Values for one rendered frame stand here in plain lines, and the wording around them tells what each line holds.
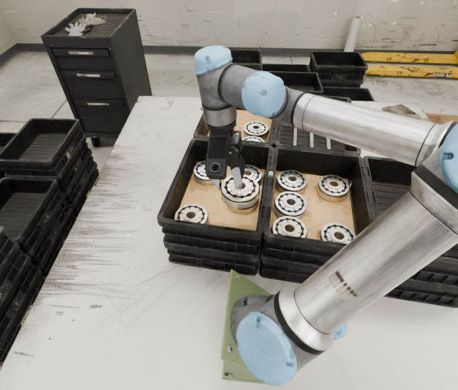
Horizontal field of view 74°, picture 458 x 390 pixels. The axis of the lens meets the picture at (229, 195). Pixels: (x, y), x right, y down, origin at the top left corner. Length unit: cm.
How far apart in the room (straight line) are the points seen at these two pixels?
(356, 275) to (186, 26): 401
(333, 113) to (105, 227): 89
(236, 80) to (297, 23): 368
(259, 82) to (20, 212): 158
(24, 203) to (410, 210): 182
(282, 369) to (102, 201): 97
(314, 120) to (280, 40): 368
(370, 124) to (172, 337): 73
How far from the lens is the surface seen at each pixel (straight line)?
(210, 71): 64
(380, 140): 60
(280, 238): 82
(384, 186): 122
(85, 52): 237
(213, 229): 83
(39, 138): 221
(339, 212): 106
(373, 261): 46
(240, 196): 80
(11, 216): 193
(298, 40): 432
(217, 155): 70
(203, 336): 94
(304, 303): 52
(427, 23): 472
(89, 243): 119
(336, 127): 63
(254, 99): 57
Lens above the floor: 159
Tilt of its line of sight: 46 degrees down
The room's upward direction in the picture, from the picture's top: straight up
